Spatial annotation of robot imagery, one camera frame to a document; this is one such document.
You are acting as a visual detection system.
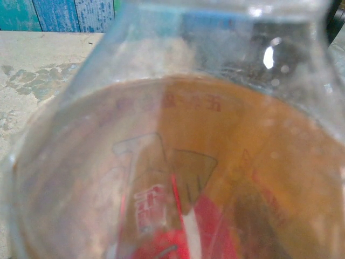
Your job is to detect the clear bottle orange red label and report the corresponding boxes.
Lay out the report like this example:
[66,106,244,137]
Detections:
[0,0,345,259]

